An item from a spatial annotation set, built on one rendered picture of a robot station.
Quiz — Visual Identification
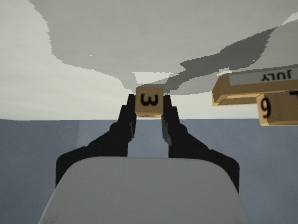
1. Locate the brown wooden number cube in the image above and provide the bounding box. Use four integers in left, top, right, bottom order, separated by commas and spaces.
256, 91, 298, 126
135, 87, 163, 118

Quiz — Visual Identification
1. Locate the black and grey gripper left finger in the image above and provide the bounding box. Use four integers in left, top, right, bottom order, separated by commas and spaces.
56, 94, 137, 187

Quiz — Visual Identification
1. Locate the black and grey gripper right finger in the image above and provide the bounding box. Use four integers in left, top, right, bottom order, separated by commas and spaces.
161, 95, 240, 194

